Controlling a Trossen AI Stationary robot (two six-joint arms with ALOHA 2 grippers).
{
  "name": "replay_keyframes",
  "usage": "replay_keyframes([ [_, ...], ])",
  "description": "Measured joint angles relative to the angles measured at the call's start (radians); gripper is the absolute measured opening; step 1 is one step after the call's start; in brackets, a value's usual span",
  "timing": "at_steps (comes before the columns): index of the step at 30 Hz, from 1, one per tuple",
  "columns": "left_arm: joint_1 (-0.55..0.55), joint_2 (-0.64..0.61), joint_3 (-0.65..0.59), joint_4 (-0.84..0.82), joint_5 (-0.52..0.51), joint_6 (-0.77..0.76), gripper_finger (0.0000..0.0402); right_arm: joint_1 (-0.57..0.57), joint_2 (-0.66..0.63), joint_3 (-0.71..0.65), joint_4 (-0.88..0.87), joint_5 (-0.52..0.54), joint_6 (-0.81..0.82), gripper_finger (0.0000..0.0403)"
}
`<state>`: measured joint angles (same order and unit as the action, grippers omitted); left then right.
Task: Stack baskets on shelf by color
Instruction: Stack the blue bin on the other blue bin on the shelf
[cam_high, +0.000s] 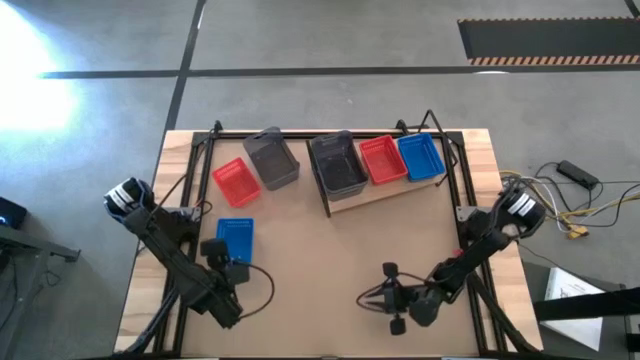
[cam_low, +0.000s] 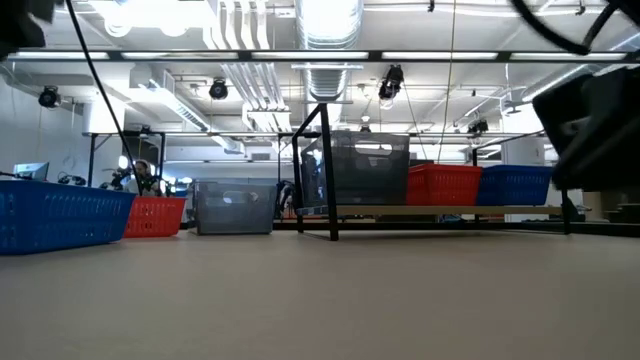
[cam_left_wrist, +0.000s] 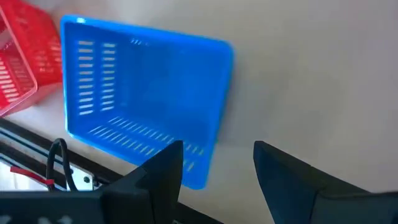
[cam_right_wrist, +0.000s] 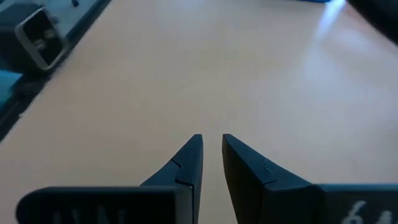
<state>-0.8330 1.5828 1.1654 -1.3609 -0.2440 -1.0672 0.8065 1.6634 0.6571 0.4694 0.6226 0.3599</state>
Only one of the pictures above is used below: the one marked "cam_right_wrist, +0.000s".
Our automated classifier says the grey metal frame bracket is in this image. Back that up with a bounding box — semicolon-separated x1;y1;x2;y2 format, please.
14;6;70;72

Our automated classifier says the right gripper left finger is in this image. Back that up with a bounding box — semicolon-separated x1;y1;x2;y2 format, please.
139;133;205;224

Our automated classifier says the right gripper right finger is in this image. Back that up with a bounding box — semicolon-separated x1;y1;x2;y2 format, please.
221;133;321;224

